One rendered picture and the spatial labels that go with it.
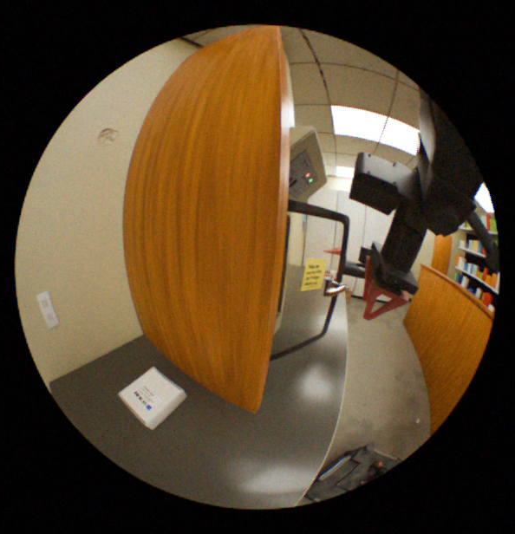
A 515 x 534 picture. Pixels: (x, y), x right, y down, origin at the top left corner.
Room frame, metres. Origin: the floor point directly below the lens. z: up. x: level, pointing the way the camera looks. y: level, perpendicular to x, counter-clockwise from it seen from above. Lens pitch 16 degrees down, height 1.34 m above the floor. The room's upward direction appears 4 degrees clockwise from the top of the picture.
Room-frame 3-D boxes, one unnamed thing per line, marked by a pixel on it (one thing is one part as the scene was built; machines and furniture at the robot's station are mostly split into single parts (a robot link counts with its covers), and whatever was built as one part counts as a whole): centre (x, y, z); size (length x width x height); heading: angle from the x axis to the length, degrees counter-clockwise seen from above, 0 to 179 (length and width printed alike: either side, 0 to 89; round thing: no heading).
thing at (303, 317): (0.34, -0.12, 1.19); 0.30 x 0.01 x 0.40; 119
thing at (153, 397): (0.11, 0.24, 0.96); 0.16 x 0.12 x 0.04; 160
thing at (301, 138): (0.38, -0.09, 1.46); 0.32 x 0.11 x 0.10; 154
